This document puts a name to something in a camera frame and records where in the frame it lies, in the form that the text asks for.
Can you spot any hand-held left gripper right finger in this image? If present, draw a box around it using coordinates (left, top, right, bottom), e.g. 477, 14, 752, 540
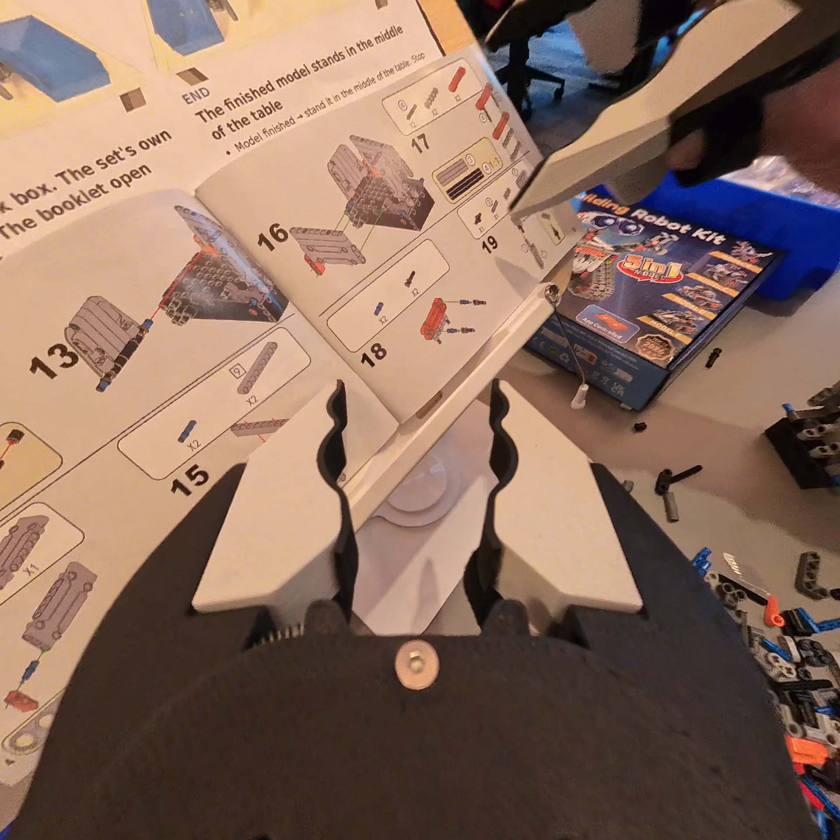
463, 378, 644, 635

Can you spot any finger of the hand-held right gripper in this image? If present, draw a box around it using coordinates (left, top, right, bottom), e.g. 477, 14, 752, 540
508, 0, 806, 222
484, 0, 648, 74

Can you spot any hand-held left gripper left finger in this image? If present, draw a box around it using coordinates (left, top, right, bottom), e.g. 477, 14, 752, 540
190, 379, 360, 632

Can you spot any instruction booklet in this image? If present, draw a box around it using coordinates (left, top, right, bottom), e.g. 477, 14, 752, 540
0, 45, 586, 788

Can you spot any grey black robot model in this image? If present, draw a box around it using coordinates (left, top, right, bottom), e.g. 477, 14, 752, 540
764, 381, 840, 491

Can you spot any person's right hand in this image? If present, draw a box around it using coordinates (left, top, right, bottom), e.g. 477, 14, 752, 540
669, 69, 840, 175

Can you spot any clear plastic bag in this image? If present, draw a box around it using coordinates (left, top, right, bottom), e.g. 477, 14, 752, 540
718, 154, 840, 221

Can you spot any black office chair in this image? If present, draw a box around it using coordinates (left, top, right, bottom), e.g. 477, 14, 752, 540
489, 29, 567, 118

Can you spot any blue plastic bin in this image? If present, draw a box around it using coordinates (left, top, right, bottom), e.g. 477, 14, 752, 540
571, 154, 840, 303

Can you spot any robot kit box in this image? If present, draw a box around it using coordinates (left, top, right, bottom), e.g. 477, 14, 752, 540
525, 189, 790, 412

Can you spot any wooden board document stand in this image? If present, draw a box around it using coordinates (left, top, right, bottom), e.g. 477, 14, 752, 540
341, 0, 573, 639

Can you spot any black angled beam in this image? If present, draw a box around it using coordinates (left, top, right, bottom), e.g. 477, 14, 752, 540
795, 553, 825, 601

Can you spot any pile of plastic building pieces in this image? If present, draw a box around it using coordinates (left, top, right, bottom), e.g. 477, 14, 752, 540
689, 545, 840, 840

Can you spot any white instruction sheet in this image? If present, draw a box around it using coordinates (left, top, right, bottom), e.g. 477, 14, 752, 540
0, 0, 475, 263

